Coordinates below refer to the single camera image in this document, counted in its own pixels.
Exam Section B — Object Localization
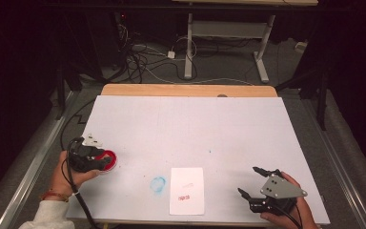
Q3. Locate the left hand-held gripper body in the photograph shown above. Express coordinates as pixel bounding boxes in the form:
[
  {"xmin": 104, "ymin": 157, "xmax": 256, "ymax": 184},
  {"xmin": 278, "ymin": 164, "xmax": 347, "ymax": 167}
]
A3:
[{"xmin": 66, "ymin": 133, "xmax": 105, "ymax": 175}]

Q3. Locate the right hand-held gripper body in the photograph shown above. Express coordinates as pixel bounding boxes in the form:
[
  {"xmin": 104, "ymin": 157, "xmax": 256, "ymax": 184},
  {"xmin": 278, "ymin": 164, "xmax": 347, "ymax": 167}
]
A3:
[{"xmin": 247, "ymin": 173, "xmax": 309, "ymax": 218}]

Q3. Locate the red round ink pad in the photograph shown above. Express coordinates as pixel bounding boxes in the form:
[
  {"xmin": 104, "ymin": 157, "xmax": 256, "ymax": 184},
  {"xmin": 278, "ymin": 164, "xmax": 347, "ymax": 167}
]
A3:
[{"xmin": 93, "ymin": 149, "xmax": 119, "ymax": 175}]

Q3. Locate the white paper sheet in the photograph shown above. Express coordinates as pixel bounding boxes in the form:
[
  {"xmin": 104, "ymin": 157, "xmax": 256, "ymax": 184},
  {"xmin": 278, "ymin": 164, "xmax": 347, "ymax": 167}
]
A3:
[{"xmin": 169, "ymin": 167, "xmax": 206, "ymax": 217}]

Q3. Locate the person's left hand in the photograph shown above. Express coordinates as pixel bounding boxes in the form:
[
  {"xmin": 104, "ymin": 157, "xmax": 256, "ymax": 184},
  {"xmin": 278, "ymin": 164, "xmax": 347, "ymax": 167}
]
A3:
[{"xmin": 49, "ymin": 150, "xmax": 101, "ymax": 200}]

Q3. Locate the person's right hand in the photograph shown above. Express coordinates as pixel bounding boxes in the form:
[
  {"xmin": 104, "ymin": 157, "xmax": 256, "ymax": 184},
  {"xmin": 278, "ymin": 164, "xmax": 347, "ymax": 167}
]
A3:
[{"xmin": 259, "ymin": 171, "xmax": 319, "ymax": 229}]

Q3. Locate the black metal stand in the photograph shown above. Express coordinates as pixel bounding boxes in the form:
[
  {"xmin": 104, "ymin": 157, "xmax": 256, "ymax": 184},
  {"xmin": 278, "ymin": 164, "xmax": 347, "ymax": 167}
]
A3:
[{"xmin": 54, "ymin": 61, "xmax": 67, "ymax": 121}]

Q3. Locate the white foam board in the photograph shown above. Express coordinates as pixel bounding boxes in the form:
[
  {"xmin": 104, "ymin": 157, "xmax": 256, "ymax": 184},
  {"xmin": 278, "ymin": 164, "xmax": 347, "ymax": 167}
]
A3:
[{"xmin": 66, "ymin": 94, "xmax": 331, "ymax": 226}]

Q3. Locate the wooden table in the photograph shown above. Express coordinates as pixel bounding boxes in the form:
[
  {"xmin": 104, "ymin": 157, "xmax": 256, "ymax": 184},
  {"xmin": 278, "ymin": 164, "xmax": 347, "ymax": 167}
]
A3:
[{"xmin": 66, "ymin": 83, "xmax": 331, "ymax": 227}]

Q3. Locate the white power strip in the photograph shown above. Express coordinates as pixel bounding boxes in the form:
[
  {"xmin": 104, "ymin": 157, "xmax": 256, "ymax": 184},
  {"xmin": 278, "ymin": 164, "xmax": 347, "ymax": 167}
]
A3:
[{"xmin": 294, "ymin": 40, "xmax": 309, "ymax": 54}]

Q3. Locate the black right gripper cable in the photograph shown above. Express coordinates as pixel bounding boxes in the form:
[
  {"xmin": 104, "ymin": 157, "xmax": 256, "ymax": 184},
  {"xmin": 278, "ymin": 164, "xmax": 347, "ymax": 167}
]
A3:
[{"xmin": 273, "ymin": 203, "xmax": 303, "ymax": 229}]

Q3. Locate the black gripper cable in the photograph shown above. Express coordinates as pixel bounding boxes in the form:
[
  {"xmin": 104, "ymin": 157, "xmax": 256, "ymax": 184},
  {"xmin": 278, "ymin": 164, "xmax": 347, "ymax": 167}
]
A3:
[
  {"xmin": 273, "ymin": 203, "xmax": 303, "ymax": 229},
  {"xmin": 60, "ymin": 136, "xmax": 100, "ymax": 229}
]

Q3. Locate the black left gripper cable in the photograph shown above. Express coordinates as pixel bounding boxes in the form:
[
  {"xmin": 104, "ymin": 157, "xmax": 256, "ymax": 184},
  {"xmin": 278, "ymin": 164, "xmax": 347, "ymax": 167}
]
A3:
[{"xmin": 60, "ymin": 136, "xmax": 100, "ymax": 229}]

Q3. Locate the red string bracelet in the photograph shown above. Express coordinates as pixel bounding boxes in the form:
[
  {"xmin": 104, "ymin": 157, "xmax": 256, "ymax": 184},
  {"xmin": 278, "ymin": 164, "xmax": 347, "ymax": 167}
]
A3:
[{"xmin": 40, "ymin": 189, "xmax": 70, "ymax": 203}]

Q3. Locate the grey metal floor rail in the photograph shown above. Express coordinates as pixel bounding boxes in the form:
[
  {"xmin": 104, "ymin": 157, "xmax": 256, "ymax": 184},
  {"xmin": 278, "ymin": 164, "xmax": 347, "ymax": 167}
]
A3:
[
  {"xmin": 299, "ymin": 94, "xmax": 366, "ymax": 229},
  {"xmin": 0, "ymin": 90, "xmax": 79, "ymax": 229}
]

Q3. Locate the tangle of black floor cables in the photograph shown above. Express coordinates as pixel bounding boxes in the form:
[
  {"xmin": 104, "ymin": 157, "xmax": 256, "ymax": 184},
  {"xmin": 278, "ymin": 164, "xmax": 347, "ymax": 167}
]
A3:
[{"xmin": 115, "ymin": 23, "xmax": 199, "ymax": 84}]

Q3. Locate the long white floor cable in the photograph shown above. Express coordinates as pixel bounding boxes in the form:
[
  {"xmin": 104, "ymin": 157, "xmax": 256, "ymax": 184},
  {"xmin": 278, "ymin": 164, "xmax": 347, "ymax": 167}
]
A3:
[{"xmin": 139, "ymin": 65, "xmax": 255, "ymax": 87}]

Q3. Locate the white metal desk frame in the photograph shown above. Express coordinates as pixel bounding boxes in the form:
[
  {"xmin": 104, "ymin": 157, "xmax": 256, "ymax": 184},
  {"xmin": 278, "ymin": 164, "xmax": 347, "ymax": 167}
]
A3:
[{"xmin": 171, "ymin": 0, "xmax": 319, "ymax": 84}]

